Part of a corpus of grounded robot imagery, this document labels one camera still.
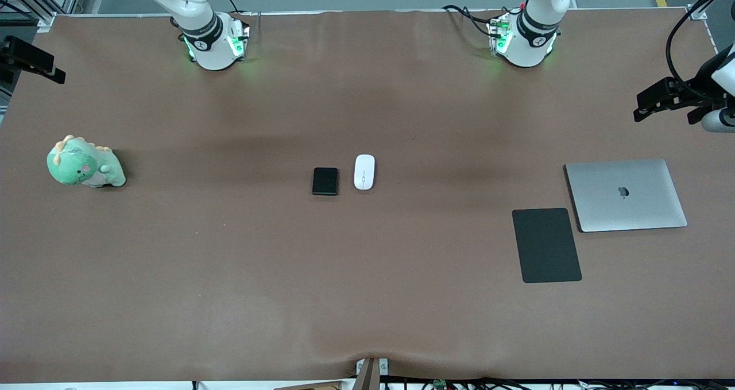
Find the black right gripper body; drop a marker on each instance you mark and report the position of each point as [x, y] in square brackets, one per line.
[23, 57]

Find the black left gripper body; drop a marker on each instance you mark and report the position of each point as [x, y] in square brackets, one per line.
[693, 93]

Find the small black box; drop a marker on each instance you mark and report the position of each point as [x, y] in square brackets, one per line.
[325, 181]

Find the white computer mouse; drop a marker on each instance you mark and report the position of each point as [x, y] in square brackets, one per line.
[364, 172]

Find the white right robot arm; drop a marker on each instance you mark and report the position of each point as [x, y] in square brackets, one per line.
[209, 51]

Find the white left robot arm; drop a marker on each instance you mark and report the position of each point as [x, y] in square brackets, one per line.
[528, 45]

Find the black mouse pad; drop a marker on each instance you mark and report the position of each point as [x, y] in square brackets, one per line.
[546, 246]

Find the silver laptop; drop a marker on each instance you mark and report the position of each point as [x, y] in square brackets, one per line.
[626, 197]

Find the green dinosaur plush toy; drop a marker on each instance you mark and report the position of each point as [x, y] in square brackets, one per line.
[77, 166]

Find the brown table cloth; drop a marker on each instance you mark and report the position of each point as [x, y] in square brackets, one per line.
[367, 292]

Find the white table edge clamp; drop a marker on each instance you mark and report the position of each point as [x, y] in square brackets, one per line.
[383, 367]

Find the metal table corner bracket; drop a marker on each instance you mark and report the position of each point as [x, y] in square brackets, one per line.
[697, 13]
[46, 22]

